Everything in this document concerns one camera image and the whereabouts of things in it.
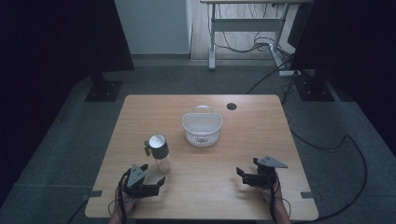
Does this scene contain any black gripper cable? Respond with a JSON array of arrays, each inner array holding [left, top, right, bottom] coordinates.
[[116, 168, 133, 224], [268, 175, 280, 224]]

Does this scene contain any person's right hand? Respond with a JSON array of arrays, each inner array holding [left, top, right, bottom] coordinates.
[[259, 177, 284, 207]]

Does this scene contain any black stand base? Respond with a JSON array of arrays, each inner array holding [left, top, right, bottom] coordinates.
[[294, 69, 336, 103], [84, 72, 123, 103]]

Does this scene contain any tangle of black cables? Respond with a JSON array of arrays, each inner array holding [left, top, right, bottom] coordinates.
[[214, 3, 295, 60]]

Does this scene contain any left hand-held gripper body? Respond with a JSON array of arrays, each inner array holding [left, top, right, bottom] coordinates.
[[122, 163, 161, 199]]

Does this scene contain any grey tape strip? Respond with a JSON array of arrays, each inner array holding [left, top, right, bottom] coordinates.
[[300, 191, 321, 200], [82, 189, 103, 202]]

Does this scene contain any long black floor cable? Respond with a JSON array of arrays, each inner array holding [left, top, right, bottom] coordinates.
[[284, 114, 369, 224]]

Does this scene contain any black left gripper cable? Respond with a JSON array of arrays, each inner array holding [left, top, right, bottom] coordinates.
[[116, 168, 133, 224]]

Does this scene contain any clear bottle with grey cap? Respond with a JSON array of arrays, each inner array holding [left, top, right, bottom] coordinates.
[[143, 133, 173, 175]]

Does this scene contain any person's left hand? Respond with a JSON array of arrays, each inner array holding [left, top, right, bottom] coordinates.
[[113, 182, 140, 217]]

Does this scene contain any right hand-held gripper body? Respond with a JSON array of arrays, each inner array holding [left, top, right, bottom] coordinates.
[[242, 155, 289, 189]]

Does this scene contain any black curtain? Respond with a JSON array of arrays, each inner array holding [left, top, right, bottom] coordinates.
[[288, 0, 396, 157], [0, 0, 135, 206]]

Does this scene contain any white desk frame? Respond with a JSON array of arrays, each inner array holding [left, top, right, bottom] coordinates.
[[199, 0, 314, 71]]

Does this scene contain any white plastic basket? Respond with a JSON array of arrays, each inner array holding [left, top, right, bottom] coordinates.
[[181, 105, 224, 148]]

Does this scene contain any white power strip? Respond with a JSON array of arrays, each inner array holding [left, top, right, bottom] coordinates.
[[278, 69, 302, 77]]

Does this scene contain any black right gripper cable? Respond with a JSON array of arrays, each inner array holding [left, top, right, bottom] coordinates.
[[268, 175, 280, 224]]

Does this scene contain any thin black floor cable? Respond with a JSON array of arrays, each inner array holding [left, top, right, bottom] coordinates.
[[66, 200, 90, 224]]

